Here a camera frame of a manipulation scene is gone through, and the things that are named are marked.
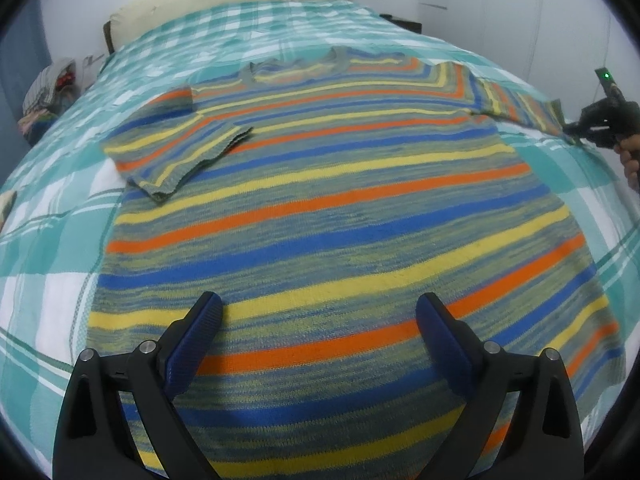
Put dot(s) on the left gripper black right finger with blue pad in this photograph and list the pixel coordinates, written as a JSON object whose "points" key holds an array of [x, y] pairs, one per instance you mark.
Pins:
{"points": [[520, 418]]}

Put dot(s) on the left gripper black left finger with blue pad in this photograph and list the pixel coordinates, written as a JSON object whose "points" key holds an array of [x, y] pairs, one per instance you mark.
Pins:
{"points": [[93, 439]]}

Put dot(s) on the multicolour striped knit sweater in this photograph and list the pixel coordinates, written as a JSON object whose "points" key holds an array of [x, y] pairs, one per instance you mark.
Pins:
{"points": [[319, 199]]}

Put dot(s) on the pile of clothes by bed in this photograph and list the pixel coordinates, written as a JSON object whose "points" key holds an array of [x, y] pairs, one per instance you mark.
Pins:
{"points": [[53, 92]]}

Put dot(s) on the person's right hand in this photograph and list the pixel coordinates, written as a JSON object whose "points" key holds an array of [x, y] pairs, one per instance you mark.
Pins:
{"points": [[627, 150]]}

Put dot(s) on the dark bedside table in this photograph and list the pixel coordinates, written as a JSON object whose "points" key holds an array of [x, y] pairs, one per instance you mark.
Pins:
{"points": [[411, 26]]}

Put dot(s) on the teal white plaid bedspread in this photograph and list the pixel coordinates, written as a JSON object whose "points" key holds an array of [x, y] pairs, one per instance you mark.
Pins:
{"points": [[68, 192]]}

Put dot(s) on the white wardrobe with handles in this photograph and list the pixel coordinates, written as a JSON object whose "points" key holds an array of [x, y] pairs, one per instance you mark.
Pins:
{"points": [[554, 45]]}

